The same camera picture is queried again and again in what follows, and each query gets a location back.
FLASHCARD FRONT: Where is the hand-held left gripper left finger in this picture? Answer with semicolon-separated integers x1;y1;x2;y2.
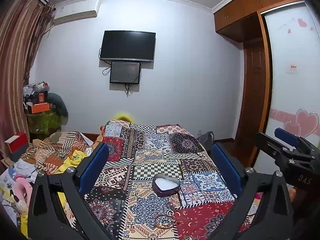
27;142;130;240

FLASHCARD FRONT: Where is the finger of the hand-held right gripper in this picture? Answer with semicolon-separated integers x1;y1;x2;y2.
274;127;318;156
255;132;315;166

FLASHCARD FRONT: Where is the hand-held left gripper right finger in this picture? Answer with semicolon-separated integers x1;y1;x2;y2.
200;142;295;240

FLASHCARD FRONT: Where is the purple heart-shaped tin box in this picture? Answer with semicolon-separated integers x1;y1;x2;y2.
152;174;180;197

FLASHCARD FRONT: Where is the red beaded bracelet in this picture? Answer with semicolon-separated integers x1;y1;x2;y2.
154;212;177;228

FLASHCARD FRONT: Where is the person's right forearm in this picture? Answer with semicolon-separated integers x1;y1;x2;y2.
287;187;298;203

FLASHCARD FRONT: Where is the yellow cloth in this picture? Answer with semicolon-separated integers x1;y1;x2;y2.
56;149;88;175

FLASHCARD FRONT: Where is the grey backpack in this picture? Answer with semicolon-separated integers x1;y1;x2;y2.
197;131;215;151

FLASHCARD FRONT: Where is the wooden wardrobe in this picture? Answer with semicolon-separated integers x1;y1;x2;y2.
260;2;320;147

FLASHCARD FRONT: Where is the brown wooden door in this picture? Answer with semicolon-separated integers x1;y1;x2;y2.
235;12;273;163

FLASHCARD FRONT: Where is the yellow round object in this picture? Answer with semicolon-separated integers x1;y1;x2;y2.
114;112;135;124

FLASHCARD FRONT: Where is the patchwork printed blanket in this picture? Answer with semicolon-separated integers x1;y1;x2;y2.
56;120;265;240

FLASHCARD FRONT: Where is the green cloth covered stand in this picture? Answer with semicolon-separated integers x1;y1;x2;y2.
26;111;63;140

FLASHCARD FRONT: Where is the pink plush toy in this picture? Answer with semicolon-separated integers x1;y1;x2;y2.
10;175;33;213

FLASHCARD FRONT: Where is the orange box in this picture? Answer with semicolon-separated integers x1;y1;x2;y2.
31;102;50;113

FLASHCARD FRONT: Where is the red box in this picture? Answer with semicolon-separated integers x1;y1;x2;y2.
4;132;29;155

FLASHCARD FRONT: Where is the wooden overhead cabinet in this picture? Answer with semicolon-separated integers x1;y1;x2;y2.
214;0;303;43

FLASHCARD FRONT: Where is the brown striped curtain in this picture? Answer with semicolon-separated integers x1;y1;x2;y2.
0;0;55;160

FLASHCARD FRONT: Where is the white air conditioner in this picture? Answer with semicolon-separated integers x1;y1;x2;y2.
54;0;100;25

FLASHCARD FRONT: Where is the small black wall monitor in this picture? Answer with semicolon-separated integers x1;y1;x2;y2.
109;61;142;84

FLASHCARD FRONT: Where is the black wall television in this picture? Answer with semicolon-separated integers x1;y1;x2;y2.
99;30;156;62

